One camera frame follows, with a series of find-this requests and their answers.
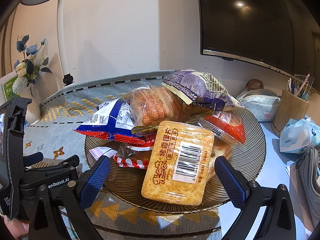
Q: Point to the lilac long snack packet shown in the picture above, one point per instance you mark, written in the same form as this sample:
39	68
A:
97	152

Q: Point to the white dotted pouch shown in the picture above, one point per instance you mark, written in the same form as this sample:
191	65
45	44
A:
261	102

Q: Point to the blue patterned table mat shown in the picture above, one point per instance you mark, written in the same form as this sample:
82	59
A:
84	116

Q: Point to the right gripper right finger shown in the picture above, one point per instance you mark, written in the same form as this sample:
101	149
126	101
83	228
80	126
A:
278	221

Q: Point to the tissue pack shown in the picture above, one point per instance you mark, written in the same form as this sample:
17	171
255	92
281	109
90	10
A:
298	136

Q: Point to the blue white red snack bag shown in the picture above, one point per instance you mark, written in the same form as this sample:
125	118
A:
112	121

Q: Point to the pens in holder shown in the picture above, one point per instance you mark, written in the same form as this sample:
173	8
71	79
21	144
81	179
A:
300	85

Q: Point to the black wall television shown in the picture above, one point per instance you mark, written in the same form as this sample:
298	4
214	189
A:
280	34

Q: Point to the orange printed bread pack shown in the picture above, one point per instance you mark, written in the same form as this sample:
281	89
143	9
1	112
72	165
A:
150	105

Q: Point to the red white rice cracker bag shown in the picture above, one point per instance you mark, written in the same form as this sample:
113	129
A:
133	156

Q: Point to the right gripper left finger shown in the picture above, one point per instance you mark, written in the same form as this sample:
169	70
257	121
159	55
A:
46	222

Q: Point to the orange toast biscuit pack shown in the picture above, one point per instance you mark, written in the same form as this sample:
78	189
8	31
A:
178	166

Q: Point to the egg sachima cake pack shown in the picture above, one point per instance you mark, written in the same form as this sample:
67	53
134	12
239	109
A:
220	148

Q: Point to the person's left hand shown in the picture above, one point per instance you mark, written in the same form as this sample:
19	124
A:
16	227

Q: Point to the blue white artificial flowers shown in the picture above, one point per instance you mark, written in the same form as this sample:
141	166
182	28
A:
31	66

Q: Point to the green blue book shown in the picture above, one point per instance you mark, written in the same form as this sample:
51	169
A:
8	91

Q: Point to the grey bag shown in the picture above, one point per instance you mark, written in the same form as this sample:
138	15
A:
304	175

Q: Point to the brown pen holder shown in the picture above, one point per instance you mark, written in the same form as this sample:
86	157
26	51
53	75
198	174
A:
290	107

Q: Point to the amber ribbed glass plate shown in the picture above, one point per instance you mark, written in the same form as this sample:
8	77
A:
126	182

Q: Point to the red small snack packet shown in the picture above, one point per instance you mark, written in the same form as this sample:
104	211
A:
226	126

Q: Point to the white ribbed vase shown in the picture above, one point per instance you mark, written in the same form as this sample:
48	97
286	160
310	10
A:
33	114

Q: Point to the purple snack bag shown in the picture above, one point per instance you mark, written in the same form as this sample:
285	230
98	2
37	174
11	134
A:
199	88

